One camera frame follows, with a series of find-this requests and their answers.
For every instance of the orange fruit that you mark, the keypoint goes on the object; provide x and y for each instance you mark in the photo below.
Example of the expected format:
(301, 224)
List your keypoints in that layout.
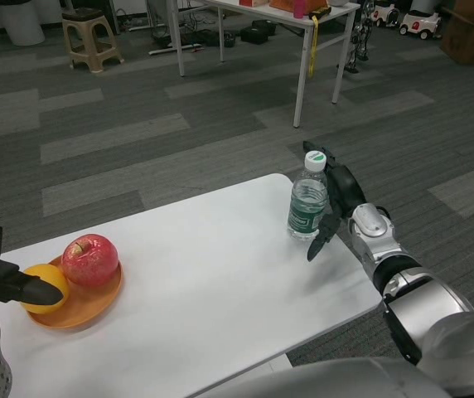
(50, 275)

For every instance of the standing humanoid robot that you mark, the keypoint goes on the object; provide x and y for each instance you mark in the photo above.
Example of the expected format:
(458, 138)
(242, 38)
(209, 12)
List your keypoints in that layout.
(361, 37)

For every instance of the yellow tape measure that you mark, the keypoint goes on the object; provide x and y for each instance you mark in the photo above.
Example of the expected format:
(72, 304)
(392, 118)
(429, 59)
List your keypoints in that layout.
(314, 41)

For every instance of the red apple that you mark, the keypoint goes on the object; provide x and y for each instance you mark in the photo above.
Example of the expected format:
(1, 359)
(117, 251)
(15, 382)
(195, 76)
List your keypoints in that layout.
(90, 259)

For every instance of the beige plastic stool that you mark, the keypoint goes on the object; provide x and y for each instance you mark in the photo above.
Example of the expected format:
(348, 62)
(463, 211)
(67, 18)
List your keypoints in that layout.
(92, 29)

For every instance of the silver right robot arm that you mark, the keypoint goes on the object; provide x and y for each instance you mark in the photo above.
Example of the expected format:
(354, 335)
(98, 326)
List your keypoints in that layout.
(427, 298)

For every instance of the pink cup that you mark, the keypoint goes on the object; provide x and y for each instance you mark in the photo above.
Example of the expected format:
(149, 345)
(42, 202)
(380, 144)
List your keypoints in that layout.
(300, 8)

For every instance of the small white standing desk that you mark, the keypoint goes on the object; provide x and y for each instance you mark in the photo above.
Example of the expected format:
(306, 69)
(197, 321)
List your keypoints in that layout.
(166, 50)

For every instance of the clear water bottle green label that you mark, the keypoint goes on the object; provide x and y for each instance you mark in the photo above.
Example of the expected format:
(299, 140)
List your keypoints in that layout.
(307, 203)

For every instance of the potted plant in white pot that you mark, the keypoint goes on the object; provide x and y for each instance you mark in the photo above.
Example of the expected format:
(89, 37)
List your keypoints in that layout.
(21, 25)

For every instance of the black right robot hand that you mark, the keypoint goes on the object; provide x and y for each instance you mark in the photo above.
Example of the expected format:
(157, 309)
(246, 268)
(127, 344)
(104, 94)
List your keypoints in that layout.
(344, 186)

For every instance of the white bowl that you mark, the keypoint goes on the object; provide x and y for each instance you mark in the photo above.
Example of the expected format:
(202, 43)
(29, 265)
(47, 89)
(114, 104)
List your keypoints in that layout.
(337, 2)

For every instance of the orange tissue box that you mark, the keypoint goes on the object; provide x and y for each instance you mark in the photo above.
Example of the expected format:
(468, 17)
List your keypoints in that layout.
(253, 2)

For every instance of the white toy car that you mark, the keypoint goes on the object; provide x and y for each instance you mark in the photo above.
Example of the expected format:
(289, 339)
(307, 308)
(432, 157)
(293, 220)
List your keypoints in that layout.
(421, 25)
(386, 14)

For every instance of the orange wooden plate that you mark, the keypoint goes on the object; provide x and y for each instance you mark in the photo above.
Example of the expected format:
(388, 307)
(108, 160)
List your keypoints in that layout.
(92, 300)

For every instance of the black bag on floor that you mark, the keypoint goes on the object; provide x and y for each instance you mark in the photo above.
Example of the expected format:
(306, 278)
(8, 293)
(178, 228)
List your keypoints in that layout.
(257, 31)

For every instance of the long white table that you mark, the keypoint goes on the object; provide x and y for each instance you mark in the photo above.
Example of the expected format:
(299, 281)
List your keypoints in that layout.
(303, 62)

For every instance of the open brown cardboard box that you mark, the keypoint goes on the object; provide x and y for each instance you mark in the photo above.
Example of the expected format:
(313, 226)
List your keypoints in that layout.
(469, 37)

